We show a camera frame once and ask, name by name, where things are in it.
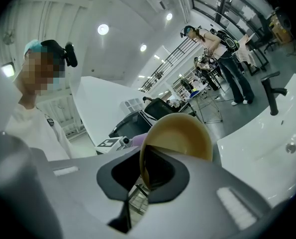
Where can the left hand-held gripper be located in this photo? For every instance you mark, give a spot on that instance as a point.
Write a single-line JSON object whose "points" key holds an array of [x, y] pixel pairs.
{"points": [[109, 146]]}

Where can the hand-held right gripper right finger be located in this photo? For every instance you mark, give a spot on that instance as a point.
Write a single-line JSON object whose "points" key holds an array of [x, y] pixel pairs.
{"points": [[200, 208]]}

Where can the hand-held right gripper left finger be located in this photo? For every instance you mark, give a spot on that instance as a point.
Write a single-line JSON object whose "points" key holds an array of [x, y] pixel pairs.
{"points": [[75, 183]]}

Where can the beige bowl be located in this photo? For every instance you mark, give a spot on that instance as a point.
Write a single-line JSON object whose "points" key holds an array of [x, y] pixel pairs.
{"points": [[182, 136]]}

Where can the white cubby shelf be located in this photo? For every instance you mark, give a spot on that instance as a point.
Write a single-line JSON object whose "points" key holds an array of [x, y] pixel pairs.
{"points": [[131, 106]]}

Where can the small black chest clip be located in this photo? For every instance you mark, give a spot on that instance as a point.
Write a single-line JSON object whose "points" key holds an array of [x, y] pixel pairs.
{"points": [[50, 122]]}

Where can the person's white shirt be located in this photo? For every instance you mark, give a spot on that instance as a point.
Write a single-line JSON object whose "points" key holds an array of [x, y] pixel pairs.
{"points": [[33, 133]]}

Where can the white sink on black stand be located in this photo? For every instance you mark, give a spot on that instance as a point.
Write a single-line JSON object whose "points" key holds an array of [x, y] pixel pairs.
{"points": [[249, 158]]}

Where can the person's head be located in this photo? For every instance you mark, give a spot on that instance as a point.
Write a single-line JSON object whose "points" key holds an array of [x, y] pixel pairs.
{"points": [[38, 78]]}

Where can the round ceiling light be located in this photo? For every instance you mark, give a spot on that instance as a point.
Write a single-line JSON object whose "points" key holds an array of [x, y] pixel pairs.
{"points": [[103, 29], [143, 48], [169, 16]]}

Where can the black metal railing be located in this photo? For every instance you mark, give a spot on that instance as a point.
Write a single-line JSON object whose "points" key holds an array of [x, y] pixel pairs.
{"points": [[177, 56]]}

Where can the teal hair cap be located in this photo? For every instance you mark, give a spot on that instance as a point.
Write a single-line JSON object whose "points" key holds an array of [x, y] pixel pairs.
{"points": [[32, 46]]}

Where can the black faucet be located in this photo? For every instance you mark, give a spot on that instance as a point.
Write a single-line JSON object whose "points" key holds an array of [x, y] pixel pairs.
{"points": [[272, 96]]}

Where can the beige checkered tablecloth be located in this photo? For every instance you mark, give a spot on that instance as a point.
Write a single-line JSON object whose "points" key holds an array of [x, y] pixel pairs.
{"points": [[247, 53]]}

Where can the black head-mounted camera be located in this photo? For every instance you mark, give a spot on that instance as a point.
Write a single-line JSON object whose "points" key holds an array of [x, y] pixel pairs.
{"points": [[58, 50]]}

